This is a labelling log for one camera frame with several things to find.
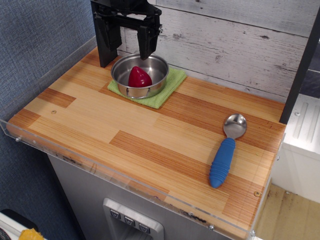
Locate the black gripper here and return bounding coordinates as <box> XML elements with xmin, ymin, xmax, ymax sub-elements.
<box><xmin>91</xmin><ymin>0</ymin><xmax>162</xmax><ymax>60</ymax></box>

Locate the blue handled metal spoon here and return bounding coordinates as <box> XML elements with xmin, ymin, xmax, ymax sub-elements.
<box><xmin>209</xmin><ymin>113</ymin><xmax>247</xmax><ymax>189</ymax></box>

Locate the steel pot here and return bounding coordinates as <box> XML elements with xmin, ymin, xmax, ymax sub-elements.
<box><xmin>111</xmin><ymin>53</ymin><xmax>169</xmax><ymax>99</ymax></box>

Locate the red pepper toy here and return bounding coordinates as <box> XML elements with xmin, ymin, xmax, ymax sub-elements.
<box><xmin>128</xmin><ymin>66</ymin><xmax>152</xmax><ymax>88</ymax></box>

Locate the green cloth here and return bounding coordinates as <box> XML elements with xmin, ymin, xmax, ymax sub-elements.
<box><xmin>107</xmin><ymin>67</ymin><xmax>187</xmax><ymax>109</ymax></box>

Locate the clear acrylic guard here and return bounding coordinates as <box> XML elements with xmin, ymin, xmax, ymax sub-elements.
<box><xmin>0</xmin><ymin>30</ymin><xmax>288</xmax><ymax>240</ymax></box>

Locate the grey toy fridge cabinet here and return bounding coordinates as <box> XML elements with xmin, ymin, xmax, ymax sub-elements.
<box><xmin>49</xmin><ymin>155</ymin><xmax>227</xmax><ymax>240</ymax></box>

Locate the silver dispenser panel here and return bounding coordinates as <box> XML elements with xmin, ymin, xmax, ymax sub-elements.
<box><xmin>103</xmin><ymin>198</ymin><xmax>165</xmax><ymax>240</ymax></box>

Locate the white side cabinet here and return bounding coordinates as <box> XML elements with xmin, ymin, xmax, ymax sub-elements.
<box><xmin>270</xmin><ymin>94</ymin><xmax>320</xmax><ymax>203</ymax></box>

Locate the yellow tape object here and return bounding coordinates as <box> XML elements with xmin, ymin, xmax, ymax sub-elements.
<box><xmin>18</xmin><ymin>228</ymin><xmax>45</xmax><ymax>240</ymax></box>

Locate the black left post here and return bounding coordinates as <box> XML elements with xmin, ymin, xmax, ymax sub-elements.
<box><xmin>90</xmin><ymin>1</ymin><xmax>118</xmax><ymax>68</ymax></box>

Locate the black post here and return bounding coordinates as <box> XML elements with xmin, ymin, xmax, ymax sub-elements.
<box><xmin>90</xmin><ymin>1</ymin><xmax>118</xmax><ymax>68</ymax></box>
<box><xmin>279</xmin><ymin>10</ymin><xmax>320</xmax><ymax>124</ymax></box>

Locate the black right post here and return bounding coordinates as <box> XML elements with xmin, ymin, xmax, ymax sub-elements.
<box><xmin>279</xmin><ymin>10</ymin><xmax>320</xmax><ymax>124</ymax></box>

